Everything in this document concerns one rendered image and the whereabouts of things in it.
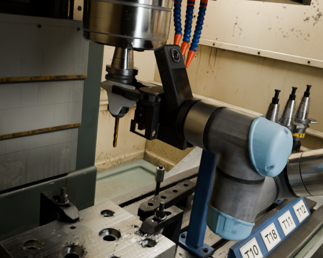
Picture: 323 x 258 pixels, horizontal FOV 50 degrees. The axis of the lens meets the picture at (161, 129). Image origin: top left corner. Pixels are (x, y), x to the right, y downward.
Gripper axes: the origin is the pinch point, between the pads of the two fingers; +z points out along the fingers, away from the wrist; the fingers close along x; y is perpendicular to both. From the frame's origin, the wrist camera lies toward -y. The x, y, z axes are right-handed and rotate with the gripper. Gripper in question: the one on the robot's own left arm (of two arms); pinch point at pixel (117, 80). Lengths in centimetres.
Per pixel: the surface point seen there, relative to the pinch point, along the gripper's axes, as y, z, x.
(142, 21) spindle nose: -12.0, -8.4, -3.3
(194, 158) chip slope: 52, 38, 90
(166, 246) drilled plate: 34.0, -13.7, 6.8
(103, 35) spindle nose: -9.0, -3.7, -7.4
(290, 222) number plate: 40, -25, 52
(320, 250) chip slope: 58, -31, 77
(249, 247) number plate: 38, -24, 28
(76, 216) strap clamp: 33.3, 5.9, -2.9
